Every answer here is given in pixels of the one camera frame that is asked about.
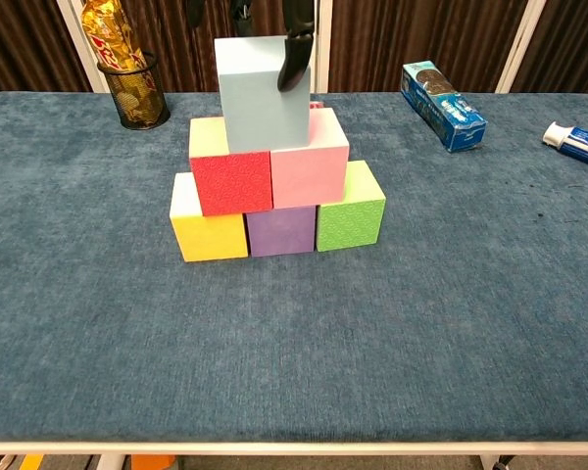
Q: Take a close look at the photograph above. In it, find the black mesh pen holder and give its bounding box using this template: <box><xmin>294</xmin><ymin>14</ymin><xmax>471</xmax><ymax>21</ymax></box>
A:
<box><xmin>96</xmin><ymin>51</ymin><xmax>172</xmax><ymax>131</ymax></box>

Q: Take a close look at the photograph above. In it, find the red foam cube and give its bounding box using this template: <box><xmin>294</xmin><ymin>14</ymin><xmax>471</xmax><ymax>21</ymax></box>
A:
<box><xmin>188</xmin><ymin>117</ymin><xmax>274</xmax><ymax>217</ymax></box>

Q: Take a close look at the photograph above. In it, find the white table frame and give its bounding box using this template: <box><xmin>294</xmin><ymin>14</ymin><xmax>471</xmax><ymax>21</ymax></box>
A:
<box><xmin>0</xmin><ymin>440</ymin><xmax>588</xmax><ymax>470</ymax></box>

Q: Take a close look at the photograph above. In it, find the white partition frame post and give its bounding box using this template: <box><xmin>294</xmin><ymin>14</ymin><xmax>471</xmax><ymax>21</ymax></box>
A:
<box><xmin>56</xmin><ymin>0</ymin><xmax>112</xmax><ymax>94</ymax></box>
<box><xmin>309</xmin><ymin>0</ymin><xmax>333</xmax><ymax>94</ymax></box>
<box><xmin>494</xmin><ymin>0</ymin><xmax>545</xmax><ymax>94</ymax></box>

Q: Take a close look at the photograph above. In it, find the orange plastic object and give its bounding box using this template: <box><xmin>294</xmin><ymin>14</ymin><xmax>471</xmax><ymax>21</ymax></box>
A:
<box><xmin>130</xmin><ymin>454</ymin><xmax>177</xmax><ymax>470</ymax></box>

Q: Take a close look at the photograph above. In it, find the gold foil snack bag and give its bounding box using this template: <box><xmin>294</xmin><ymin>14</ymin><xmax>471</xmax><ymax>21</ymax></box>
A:
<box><xmin>80</xmin><ymin>0</ymin><xmax>151</xmax><ymax>74</ymax></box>

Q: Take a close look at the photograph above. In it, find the purple foam cube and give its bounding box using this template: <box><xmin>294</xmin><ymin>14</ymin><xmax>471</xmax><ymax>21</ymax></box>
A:
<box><xmin>245</xmin><ymin>205</ymin><xmax>319</xmax><ymax>259</ymax></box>

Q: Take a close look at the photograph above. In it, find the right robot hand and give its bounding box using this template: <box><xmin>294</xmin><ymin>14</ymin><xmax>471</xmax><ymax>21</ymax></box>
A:
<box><xmin>184</xmin><ymin>0</ymin><xmax>319</xmax><ymax>93</ymax></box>

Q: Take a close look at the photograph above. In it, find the green foam cube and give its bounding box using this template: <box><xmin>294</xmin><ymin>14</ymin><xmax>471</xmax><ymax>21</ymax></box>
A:
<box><xmin>315</xmin><ymin>160</ymin><xmax>387</xmax><ymax>253</ymax></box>

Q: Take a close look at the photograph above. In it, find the brown pleated curtain panel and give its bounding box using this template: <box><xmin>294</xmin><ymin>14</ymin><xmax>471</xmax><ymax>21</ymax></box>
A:
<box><xmin>120</xmin><ymin>0</ymin><xmax>288</xmax><ymax>94</ymax></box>
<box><xmin>328</xmin><ymin>0</ymin><xmax>528</xmax><ymax>94</ymax></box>
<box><xmin>512</xmin><ymin>0</ymin><xmax>588</xmax><ymax>95</ymax></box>
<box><xmin>0</xmin><ymin>0</ymin><xmax>93</xmax><ymax>99</ymax></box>

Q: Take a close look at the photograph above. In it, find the pink foam cube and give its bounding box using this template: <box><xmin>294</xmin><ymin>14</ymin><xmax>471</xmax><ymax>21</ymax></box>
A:
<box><xmin>269</xmin><ymin>107</ymin><xmax>351</xmax><ymax>211</ymax></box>

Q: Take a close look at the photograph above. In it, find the white blue toothpaste tube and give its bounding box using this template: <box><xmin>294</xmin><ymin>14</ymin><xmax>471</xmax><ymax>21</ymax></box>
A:
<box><xmin>541</xmin><ymin>120</ymin><xmax>588</xmax><ymax>171</ymax></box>

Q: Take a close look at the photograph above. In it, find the yellow foam cube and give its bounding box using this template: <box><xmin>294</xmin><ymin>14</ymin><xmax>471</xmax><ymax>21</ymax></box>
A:
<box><xmin>169</xmin><ymin>171</ymin><xmax>250</xmax><ymax>263</ymax></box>

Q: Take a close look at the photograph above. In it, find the blue cookie box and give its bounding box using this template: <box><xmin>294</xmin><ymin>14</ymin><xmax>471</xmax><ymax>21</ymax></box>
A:
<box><xmin>401</xmin><ymin>60</ymin><xmax>489</xmax><ymax>154</ymax></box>

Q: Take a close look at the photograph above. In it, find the light blue foam cube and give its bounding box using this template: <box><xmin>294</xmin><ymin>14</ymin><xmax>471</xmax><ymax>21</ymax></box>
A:
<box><xmin>213</xmin><ymin>34</ymin><xmax>313</xmax><ymax>154</ymax></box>

